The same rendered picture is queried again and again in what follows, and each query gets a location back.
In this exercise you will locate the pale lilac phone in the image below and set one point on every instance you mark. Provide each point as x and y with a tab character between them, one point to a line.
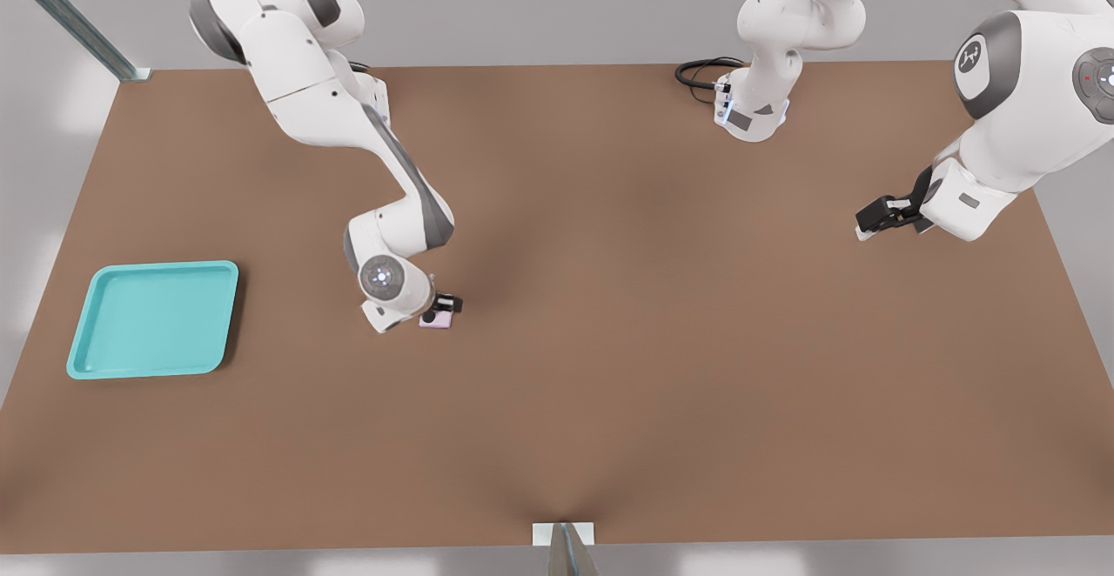
436	321

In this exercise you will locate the pale blue-green tray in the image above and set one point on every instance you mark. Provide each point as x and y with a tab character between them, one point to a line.
153	318

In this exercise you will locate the silver frame post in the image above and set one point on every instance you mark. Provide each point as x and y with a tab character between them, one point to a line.
567	548
74	19

